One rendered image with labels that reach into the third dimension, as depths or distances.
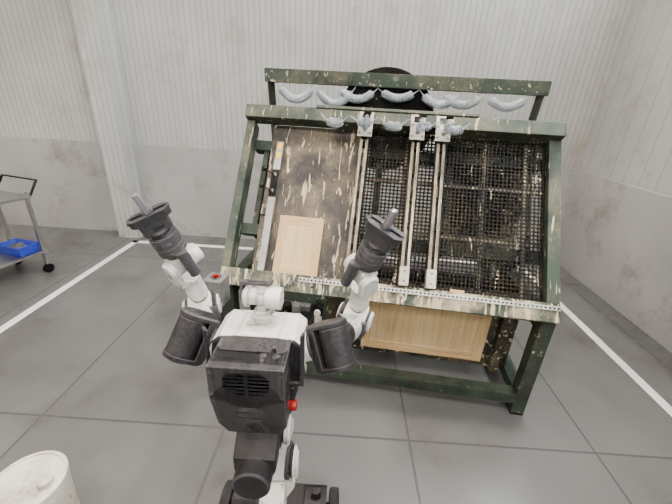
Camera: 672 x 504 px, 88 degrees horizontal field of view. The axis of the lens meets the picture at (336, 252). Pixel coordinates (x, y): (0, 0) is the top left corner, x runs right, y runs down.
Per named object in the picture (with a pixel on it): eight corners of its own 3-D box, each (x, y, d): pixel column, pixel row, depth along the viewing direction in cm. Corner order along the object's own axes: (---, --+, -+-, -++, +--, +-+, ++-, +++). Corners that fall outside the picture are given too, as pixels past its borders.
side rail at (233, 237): (227, 268, 248) (221, 265, 237) (252, 127, 267) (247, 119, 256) (235, 268, 247) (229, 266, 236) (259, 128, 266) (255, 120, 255)
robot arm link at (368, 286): (380, 276, 107) (377, 297, 118) (365, 256, 112) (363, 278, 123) (362, 285, 105) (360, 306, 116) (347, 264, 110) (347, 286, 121)
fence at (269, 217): (258, 270, 239) (256, 270, 235) (278, 143, 256) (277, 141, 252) (265, 271, 239) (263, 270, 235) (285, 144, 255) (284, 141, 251)
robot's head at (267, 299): (279, 320, 100) (279, 294, 97) (245, 317, 101) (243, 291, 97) (284, 308, 106) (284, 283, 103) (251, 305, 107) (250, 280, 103)
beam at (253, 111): (249, 123, 261) (244, 115, 251) (251, 111, 263) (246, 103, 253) (558, 143, 237) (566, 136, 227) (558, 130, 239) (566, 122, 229)
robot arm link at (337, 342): (360, 352, 111) (352, 364, 98) (334, 358, 113) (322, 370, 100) (351, 317, 112) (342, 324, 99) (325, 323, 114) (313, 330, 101)
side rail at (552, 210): (538, 303, 225) (546, 302, 214) (541, 146, 244) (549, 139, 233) (551, 304, 224) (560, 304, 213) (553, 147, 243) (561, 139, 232)
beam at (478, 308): (223, 284, 246) (217, 283, 235) (226, 268, 248) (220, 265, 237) (551, 323, 222) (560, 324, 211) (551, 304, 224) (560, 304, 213)
